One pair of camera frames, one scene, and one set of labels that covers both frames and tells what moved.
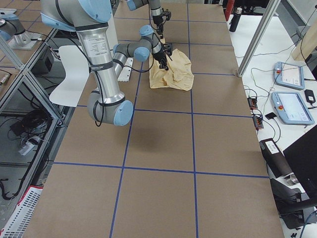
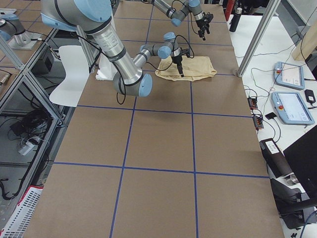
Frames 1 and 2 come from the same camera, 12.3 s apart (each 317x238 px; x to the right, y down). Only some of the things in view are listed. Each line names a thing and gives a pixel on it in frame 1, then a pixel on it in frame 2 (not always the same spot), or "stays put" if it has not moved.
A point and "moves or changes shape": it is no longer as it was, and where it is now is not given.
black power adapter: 309,95 stays put
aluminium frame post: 259,38 stays put
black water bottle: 235,19 stays put
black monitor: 302,157 stays put
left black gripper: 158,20 -> 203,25
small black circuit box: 252,103 stays put
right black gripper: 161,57 -> 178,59
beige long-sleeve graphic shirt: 179,75 moves or changes shape
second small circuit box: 258,122 stays put
